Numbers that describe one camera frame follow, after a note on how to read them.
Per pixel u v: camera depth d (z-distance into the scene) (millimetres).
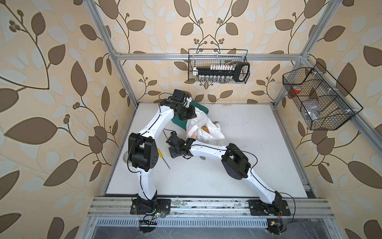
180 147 721
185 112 757
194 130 805
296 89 868
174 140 740
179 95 709
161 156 920
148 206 662
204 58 912
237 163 579
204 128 1018
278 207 630
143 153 502
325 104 724
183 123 1023
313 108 736
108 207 757
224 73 845
